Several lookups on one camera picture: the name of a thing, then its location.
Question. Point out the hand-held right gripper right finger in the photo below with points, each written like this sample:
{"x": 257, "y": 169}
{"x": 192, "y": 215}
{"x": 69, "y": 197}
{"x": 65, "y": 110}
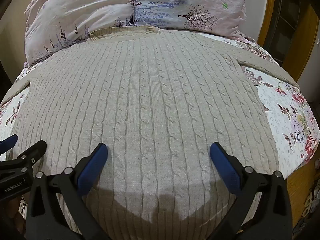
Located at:
{"x": 223, "y": 165}

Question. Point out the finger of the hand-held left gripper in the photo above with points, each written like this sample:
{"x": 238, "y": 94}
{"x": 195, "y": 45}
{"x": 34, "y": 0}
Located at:
{"x": 30, "y": 156}
{"x": 7, "y": 143}

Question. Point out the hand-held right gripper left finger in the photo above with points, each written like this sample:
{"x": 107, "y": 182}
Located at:
{"x": 96, "y": 163}

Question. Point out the floral bed sheet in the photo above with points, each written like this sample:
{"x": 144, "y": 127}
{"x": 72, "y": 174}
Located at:
{"x": 282, "y": 110}

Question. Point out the pink floral pillow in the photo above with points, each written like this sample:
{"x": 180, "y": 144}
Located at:
{"x": 75, "y": 17}

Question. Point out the yellow wooden door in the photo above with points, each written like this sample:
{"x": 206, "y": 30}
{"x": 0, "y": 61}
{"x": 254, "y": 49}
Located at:
{"x": 287, "y": 25}

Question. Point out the blue floral tree-print pillow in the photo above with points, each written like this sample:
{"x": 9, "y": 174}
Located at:
{"x": 187, "y": 2}

